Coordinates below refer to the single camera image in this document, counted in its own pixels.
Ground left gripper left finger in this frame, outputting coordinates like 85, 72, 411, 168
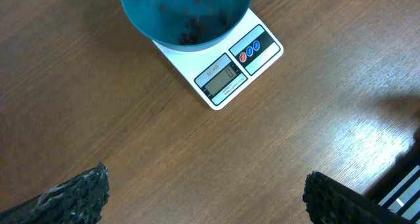
1, 163, 110, 223

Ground red beans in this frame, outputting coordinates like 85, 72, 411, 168
158, 0, 236, 46

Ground white digital kitchen scale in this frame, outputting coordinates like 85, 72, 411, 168
154, 9, 284, 110

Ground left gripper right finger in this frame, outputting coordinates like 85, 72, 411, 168
303, 171, 410, 224

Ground teal plastic bowl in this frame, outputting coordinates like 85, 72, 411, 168
120, 0, 252, 51

